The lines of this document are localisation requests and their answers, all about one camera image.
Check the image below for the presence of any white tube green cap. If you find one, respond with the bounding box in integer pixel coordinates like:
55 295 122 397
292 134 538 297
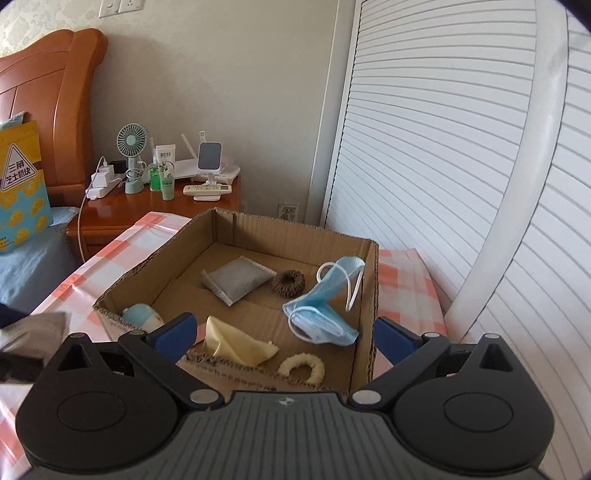
154 144 179 201

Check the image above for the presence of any brown cardboard box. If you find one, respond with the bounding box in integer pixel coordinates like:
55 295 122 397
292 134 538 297
92 208 380 394

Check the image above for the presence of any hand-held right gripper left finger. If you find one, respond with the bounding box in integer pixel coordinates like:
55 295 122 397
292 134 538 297
44 312 227 411

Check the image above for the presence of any white power strip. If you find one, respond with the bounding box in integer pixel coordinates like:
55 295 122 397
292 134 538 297
85 178 126 200

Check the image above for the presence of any white remote control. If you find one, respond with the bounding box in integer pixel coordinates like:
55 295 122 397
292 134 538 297
183 183 232 195

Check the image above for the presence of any green desk fan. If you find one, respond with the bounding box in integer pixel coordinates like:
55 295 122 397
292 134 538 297
116 122 150 195

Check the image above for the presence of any white charging cable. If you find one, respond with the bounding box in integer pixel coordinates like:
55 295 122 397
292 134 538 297
76 157 108 265

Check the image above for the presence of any brown hair scrunchie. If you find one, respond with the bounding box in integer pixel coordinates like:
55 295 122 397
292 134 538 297
271 269 307 296

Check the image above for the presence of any white router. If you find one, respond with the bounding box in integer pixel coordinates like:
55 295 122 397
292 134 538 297
173 132 208 179

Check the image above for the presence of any cream hair scrunchie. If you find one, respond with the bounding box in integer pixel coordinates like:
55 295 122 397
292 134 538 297
278 353 327 387

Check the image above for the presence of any yellow blue printed bag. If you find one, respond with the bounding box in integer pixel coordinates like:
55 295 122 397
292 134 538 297
0 120 53 256

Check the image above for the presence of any white pink flat box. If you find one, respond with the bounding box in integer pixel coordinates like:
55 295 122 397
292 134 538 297
217 159 242 184

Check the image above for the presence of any grey fabric sachet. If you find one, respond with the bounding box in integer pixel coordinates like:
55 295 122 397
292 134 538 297
200 258 278 308

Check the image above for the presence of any wooden nightstand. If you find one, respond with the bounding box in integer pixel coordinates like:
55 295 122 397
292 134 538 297
66 164 243 265

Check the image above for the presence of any blue face mask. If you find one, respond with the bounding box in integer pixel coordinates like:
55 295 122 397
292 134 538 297
316 256 367 313
283 295 361 347

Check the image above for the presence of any blue white plush toy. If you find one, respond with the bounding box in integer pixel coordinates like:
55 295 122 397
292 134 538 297
122 304 165 331

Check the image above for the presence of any wooden bed headboard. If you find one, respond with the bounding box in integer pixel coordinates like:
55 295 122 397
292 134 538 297
0 28 110 209

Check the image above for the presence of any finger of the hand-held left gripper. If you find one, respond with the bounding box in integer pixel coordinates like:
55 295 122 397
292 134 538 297
0 302 33 326
0 353 45 384

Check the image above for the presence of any pink white checked tablecloth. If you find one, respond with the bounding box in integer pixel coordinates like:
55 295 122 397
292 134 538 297
0 210 450 468

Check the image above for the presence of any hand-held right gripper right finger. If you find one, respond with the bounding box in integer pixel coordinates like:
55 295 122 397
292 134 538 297
348 316 528 411

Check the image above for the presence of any blue bedsheet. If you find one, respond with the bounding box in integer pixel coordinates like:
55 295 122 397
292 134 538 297
0 205 85 315

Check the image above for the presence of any pale yellow cloth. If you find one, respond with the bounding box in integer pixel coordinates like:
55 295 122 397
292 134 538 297
203 315 280 359

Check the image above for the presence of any grey cloth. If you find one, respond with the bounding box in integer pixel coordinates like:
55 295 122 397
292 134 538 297
0 311 71 371

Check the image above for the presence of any white louvred wardrobe door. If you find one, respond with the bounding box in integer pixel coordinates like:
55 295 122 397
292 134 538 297
318 0 570 344
445 14 591 480

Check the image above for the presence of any white charger plug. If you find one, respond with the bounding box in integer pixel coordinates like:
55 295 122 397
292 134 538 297
92 157 116 190

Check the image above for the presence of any white phone stand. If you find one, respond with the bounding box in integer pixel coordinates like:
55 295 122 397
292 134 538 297
193 141 225 202

